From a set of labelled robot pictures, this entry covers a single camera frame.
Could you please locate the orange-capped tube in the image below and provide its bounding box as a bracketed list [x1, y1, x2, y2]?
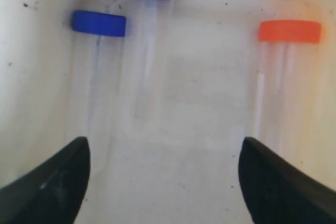
[253, 19, 322, 148]

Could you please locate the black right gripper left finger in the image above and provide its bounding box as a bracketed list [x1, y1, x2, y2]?
[1, 136, 90, 223]

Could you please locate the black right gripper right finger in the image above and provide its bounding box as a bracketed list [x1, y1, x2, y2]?
[238, 137, 335, 224]

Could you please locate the cream plastic bin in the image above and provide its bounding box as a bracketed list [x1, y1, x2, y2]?
[1, 0, 335, 223]

